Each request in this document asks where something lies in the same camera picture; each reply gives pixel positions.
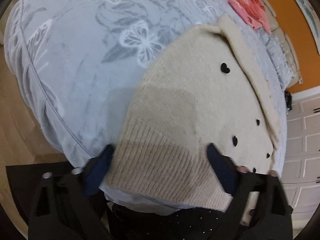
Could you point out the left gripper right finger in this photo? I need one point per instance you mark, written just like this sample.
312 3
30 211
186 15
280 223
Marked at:
259 208

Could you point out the blue butterfly bedspread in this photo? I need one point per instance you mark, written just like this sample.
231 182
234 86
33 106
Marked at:
78 63

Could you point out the pink clothes pile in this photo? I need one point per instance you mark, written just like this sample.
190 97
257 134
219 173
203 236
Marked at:
252 12

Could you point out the framed wall painting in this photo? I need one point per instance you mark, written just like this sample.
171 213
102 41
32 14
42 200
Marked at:
311 18

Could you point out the dark sparkly trousers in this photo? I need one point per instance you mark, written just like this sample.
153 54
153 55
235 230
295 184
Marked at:
120 222

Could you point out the blue floral pillow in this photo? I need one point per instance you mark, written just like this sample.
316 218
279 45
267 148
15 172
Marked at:
277 56

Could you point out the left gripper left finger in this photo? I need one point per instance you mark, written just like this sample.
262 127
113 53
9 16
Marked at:
61 207

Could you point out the white wardrobe doors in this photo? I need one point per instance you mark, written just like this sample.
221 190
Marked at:
300 174

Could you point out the beige sweater with black hearts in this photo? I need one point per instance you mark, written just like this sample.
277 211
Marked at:
206 87

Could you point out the black item on nightstand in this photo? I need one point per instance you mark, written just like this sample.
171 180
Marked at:
288 99

